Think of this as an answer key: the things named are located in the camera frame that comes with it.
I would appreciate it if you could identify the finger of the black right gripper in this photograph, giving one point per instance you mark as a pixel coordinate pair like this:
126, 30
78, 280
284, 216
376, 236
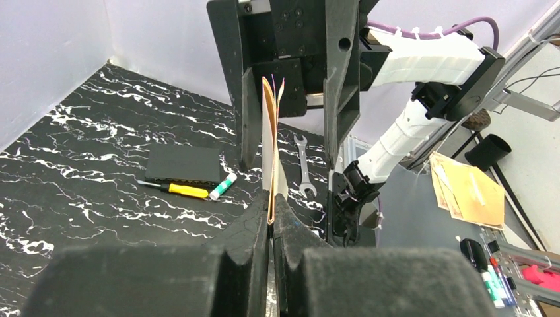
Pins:
232, 45
342, 82

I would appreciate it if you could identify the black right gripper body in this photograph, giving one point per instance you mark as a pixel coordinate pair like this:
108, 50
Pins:
287, 39

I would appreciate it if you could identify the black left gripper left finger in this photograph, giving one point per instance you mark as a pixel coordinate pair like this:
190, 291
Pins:
226, 276

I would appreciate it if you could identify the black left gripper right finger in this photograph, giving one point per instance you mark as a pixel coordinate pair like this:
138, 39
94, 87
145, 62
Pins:
316, 279

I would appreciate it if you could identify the brown kraft envelope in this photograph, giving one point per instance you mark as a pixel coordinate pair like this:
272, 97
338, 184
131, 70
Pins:
273, 174

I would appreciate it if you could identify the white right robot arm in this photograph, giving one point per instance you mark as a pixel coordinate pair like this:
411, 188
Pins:
451, 75

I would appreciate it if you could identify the silver open-end wrench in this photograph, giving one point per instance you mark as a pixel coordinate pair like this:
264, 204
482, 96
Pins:
305, 183

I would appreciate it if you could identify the green white glue stick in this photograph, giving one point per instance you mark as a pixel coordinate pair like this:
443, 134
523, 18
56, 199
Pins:
217, 192

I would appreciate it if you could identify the black flat box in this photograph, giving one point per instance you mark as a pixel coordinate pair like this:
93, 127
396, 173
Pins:
183, 164

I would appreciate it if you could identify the black computer mouse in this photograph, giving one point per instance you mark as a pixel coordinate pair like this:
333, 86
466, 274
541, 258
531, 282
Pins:
474, 253

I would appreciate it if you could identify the stack of brown envelopes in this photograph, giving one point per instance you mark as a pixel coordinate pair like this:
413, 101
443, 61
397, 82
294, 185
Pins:
467, 193

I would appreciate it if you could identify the black cylindrical cup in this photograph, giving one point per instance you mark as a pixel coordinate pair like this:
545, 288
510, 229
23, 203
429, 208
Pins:
488, 152

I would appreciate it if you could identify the markers on side desk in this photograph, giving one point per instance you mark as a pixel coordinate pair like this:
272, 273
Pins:
500, 279

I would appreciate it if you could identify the yellow handled screwdriver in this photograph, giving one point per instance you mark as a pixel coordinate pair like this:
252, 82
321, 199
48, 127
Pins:
178, 189

